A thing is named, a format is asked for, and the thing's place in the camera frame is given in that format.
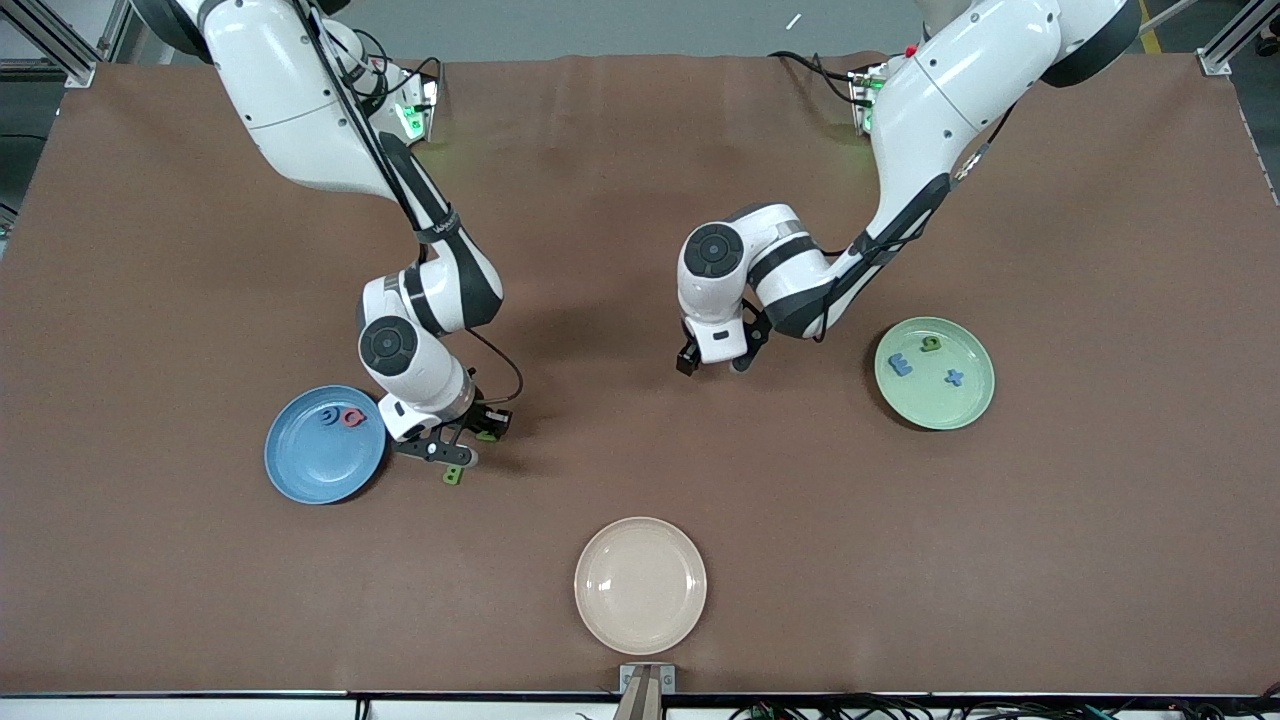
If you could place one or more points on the white table edge rail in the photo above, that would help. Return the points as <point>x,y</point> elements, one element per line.
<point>200,712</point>

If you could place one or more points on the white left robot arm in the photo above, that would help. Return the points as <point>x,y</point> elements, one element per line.
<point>940,100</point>

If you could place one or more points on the blue letter G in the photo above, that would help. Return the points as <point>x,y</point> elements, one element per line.
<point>329,424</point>

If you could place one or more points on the pink letter G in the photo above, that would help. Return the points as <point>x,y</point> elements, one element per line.
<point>353,425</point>

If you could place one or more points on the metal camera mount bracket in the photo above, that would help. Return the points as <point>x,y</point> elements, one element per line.
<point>647,695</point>

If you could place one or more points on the blue plate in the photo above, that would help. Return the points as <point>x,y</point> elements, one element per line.
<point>310,470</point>

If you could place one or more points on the aluminium frame post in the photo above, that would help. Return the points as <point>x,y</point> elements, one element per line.
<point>1215,58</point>
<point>80,72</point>

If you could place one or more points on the green plate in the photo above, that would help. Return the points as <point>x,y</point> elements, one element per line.
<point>940,405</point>

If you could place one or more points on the blue letter E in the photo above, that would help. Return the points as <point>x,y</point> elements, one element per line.
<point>895,366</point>

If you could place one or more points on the green letter B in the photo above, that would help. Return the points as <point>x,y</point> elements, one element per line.
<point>453,477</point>

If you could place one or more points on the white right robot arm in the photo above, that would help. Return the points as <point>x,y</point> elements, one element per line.
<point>290,110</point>

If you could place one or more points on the beige plate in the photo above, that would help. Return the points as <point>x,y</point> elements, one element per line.
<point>640,585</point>

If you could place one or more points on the brown table cover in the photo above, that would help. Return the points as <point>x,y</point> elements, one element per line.
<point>600,200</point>

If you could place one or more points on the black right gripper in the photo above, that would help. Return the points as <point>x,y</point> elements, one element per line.
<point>481,416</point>

